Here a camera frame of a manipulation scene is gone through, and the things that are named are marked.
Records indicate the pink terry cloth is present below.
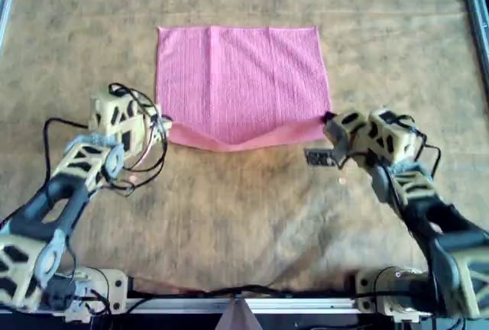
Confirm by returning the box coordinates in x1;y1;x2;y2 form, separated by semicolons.
154;25;332;154

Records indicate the brown triangular camera mount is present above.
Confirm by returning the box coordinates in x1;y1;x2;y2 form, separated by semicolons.
215;299;261;330

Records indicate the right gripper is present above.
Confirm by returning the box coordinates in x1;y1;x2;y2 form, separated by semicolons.
322;110;374;163

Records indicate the black cable along frame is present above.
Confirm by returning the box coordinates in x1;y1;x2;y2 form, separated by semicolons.
128;283;358;301

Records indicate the beige felt table cover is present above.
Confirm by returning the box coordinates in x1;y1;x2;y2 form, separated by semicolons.
0;0;486;300

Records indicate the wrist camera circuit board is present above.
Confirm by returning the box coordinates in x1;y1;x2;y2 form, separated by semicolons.
304;148;341;167

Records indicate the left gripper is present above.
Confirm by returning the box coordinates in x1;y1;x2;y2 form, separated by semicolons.
143;114;174;148

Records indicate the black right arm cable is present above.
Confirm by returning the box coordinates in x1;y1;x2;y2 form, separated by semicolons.
397;115;444;180

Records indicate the aluminium table frame rail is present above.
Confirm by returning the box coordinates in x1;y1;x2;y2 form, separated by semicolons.
125;296;360;315
458;0;489;92
0;0;19;54

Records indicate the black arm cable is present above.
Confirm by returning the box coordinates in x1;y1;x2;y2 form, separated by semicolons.
42;117;92;201
397;115;444;180

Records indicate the left gripper wire bundle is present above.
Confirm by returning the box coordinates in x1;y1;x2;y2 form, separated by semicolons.
108;82;171;196

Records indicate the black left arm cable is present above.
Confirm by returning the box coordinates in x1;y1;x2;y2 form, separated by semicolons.
42;117;92;201

